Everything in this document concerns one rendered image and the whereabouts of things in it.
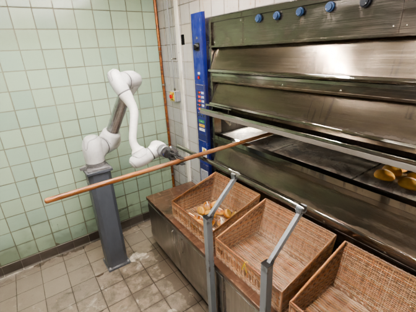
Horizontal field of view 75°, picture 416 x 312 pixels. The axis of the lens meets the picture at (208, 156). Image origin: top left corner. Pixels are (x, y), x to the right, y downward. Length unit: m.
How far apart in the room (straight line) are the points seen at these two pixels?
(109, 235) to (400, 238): 2.14
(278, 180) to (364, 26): 1.02
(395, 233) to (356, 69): 0.81
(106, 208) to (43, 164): 0.75
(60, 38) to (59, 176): 1.23
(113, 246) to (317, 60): 2.21
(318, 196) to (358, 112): 0.55
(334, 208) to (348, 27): 0.95
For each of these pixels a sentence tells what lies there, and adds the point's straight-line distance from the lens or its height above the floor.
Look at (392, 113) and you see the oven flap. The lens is 1.47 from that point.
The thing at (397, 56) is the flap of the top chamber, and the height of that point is 1.81.
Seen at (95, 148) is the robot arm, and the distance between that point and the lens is 2.33.
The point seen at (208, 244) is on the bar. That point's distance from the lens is 1.75.
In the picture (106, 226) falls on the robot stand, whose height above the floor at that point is 0.47.
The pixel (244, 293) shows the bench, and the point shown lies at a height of 0.58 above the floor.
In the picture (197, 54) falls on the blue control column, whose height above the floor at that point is 1.84.
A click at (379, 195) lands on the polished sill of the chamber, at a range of 1.58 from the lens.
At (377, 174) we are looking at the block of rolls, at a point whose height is 1.21.
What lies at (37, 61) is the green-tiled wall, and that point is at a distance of 2.76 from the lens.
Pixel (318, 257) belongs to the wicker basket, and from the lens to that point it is 1.70.
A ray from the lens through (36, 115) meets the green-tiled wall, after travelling 2.79.
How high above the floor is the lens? 1.88
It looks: 21 degrees down
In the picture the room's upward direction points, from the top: 3 degrees counter-clockwise
